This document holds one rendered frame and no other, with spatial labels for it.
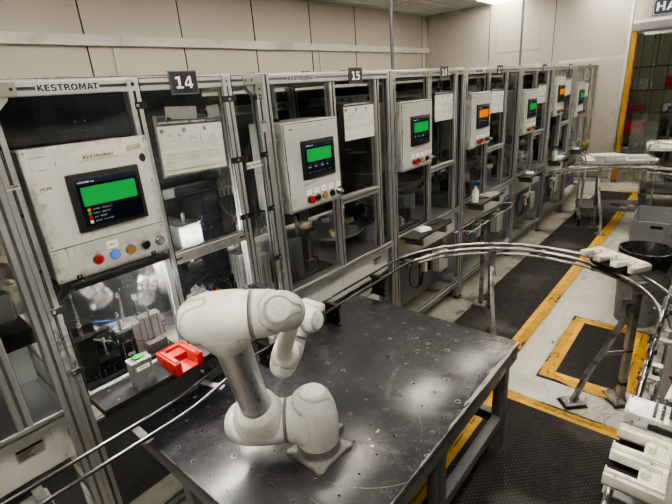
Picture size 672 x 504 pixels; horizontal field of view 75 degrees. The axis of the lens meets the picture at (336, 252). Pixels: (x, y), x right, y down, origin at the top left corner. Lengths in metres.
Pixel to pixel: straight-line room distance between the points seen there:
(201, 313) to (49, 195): 0.79
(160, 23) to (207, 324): 5.25
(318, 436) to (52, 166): 1.27
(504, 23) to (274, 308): 9.25
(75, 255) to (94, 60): 4.11
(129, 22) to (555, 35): 7.10
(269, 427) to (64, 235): 0.96
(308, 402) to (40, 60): 4.66
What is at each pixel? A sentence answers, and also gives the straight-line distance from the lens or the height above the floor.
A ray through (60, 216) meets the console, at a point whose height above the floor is 1.60.
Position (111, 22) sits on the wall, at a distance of 5.88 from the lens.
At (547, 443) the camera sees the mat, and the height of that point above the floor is 0.01.
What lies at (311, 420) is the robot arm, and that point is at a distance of 1.60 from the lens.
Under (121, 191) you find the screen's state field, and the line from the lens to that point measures 1.79.
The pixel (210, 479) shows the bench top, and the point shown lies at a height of 0.68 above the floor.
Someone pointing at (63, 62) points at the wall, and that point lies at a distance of 5.61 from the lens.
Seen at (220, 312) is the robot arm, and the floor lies 1.44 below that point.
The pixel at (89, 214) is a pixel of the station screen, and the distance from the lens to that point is 1.76.
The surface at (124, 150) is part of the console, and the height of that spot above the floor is 1.78.
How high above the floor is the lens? 1.93
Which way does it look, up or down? 20 degrees down
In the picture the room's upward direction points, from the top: 4 degrees counter-clockwise
